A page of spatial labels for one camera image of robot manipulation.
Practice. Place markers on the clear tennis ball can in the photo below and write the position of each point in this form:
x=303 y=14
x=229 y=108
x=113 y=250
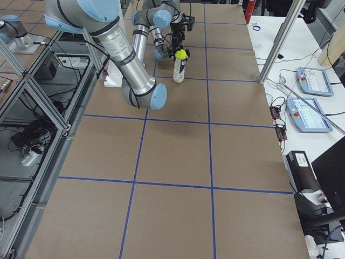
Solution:
x=179 y=70

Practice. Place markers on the black monitor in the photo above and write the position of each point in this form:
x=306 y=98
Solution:
x=329 y=171

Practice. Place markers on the far blue teach pendant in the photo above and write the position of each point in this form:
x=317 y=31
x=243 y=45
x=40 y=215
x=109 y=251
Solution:
x=314 y=82

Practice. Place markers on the red cylinder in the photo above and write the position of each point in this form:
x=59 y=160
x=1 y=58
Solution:
x=249 y=10

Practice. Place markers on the aluminium frame rack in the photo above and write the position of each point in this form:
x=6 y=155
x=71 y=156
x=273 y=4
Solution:
x=43 y=97

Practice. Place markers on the white power strip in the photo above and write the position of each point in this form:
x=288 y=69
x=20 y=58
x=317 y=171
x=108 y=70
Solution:
x=30 y=158

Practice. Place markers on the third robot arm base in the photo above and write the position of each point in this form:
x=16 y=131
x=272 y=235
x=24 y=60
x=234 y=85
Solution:
x=17 y=38

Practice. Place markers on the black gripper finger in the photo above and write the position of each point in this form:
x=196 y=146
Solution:
x=176 y=45

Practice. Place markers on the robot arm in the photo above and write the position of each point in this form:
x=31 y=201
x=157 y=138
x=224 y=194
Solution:
x=101 y=19
x=165 y=22

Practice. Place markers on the near blue teach pendant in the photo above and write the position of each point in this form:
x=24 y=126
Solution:
x=305 y=118

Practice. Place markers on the black box with label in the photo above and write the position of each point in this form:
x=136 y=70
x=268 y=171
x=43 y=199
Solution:
x=302 y=173

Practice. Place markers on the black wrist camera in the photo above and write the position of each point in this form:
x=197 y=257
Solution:
x=188 y=21

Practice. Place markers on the aluminium frame post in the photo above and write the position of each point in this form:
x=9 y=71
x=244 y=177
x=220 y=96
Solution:
x=280 y=39

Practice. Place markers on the blue teach pendant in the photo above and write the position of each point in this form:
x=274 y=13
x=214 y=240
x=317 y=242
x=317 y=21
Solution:
x=305 y=118
x=314 y=82

